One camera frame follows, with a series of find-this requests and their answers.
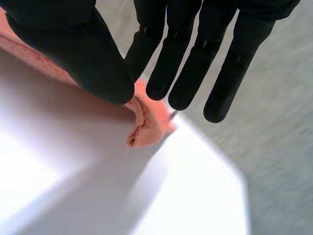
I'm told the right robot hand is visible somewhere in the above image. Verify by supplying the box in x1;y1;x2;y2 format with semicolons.
0;0;301;123

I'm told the coral towel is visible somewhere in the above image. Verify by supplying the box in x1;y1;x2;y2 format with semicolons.
0;7;179;149

